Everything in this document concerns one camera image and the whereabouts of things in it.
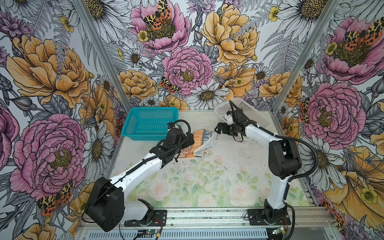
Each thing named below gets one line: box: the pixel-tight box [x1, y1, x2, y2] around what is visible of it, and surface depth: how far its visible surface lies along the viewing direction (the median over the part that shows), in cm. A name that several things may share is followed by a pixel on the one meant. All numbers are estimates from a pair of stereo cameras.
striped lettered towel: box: [178, 129, 218, 158], surface depth 101 cm
